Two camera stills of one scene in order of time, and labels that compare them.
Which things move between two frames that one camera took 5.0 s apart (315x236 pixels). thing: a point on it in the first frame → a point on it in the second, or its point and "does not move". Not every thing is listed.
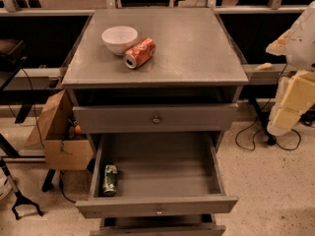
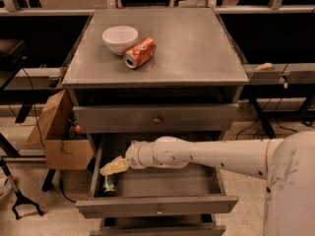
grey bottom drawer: x=188 y=224 does not move
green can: x=110 y=177 does not move
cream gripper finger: x=294 y=95 → x=119 y=164
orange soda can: x=140 y=53 does not move
